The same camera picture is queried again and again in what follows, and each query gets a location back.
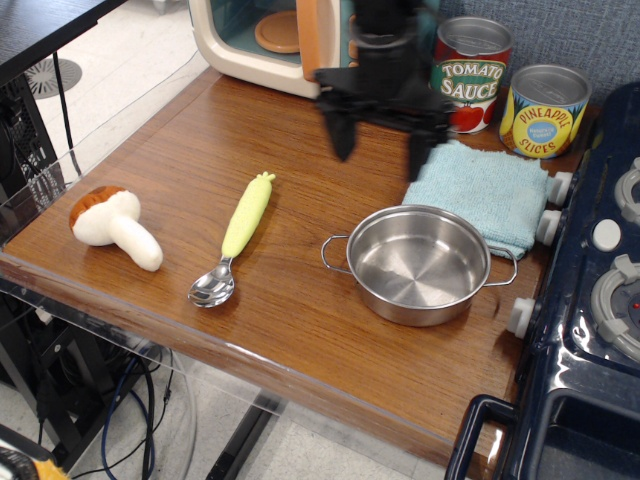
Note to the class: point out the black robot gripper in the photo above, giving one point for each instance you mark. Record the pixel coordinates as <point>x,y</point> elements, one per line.
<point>389,83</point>

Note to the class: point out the light blue towel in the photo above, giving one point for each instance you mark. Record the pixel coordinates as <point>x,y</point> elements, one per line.
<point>501,195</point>

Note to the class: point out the spoon with green handle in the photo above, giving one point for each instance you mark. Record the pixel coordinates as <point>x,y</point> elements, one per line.
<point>217,286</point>

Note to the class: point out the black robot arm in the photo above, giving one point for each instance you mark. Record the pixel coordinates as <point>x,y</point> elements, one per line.
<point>388,86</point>

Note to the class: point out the white stove knob top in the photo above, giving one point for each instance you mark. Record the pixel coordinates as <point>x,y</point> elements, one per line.
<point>559,187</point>

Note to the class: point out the white stove knob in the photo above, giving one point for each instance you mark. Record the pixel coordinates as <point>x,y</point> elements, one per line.
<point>547,227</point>
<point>520,316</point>
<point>559,187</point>

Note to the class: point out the yellow plush object corner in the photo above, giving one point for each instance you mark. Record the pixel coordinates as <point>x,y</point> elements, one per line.
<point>44,470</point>

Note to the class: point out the tomato sauce can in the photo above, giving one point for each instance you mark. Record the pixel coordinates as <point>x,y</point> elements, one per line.
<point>470,59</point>

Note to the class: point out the stainless steel pot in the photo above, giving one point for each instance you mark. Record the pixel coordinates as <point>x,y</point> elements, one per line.
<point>418,265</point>

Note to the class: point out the toy microwave teal and cream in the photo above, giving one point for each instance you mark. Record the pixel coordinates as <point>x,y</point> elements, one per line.
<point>280,44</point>

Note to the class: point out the pineapple slices can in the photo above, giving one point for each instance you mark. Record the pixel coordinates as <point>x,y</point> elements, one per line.
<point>544,110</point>

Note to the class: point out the white stove knob middle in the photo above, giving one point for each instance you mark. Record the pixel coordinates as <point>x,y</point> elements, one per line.
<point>547,227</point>

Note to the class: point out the white stove knob bottom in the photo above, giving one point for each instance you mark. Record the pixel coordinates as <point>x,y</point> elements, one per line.
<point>520,316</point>

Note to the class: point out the plush mushroom toy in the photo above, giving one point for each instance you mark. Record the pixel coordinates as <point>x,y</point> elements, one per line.
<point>110,215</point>

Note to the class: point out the clear acrylic table guard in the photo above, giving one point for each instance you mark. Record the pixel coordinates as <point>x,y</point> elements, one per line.
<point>292,326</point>

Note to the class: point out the dark blue toy stove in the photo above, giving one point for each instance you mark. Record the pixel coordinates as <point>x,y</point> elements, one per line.
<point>576,414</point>

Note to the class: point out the black side desk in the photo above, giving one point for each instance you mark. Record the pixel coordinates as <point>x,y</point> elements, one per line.
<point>31,31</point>

